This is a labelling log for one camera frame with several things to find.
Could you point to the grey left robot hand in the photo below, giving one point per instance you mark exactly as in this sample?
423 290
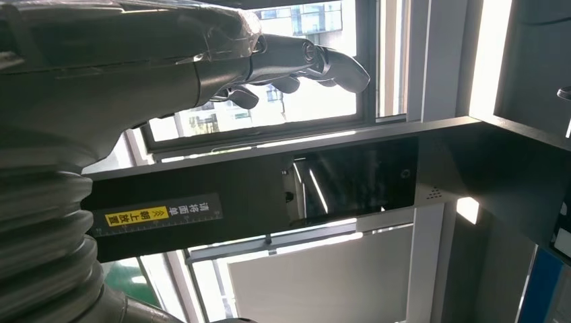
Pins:
111 67

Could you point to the black inbound scanner machine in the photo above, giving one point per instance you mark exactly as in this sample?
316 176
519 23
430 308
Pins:
250 191

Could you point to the yellow and grey machine label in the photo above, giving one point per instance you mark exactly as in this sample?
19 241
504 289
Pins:
156 216

